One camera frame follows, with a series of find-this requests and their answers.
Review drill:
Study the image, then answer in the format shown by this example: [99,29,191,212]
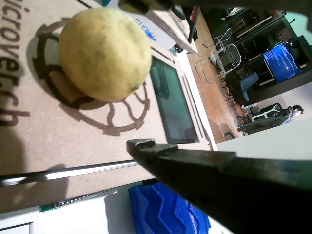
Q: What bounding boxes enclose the white wire chair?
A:
[195,43,242,85]
[202,28,233,49]

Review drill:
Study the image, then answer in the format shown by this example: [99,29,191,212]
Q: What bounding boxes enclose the black tripod leg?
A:
[170,6,187,20]
[187,6,201,44]

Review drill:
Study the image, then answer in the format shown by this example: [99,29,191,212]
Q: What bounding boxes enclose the blue ribbed rover wheel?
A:
[128,182,212,234]

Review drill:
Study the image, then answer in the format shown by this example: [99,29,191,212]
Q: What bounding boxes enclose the wooden board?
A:
[146,8,198,54]

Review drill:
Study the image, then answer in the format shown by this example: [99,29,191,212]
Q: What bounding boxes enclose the seated person dark hair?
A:
[280,104,305,125]

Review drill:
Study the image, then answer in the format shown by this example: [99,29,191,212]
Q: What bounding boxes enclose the yellow lemon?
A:
[59,7,153,102]

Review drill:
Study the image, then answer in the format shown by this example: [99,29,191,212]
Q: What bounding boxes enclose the white SUNLU box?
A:
[107,0,176,51]

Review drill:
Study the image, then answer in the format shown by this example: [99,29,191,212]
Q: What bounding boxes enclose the wooden top rover chassis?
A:
[0,0,212,213]

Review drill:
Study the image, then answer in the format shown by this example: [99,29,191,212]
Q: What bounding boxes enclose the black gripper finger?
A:
[126,138,312,234]
[118,0,312,14]

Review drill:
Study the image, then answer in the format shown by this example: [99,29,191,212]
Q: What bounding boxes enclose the blue armchair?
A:
[238,72,259,102]

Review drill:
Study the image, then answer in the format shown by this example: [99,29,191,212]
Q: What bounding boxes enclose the blue screen monitor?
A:
[262,41,302,83]

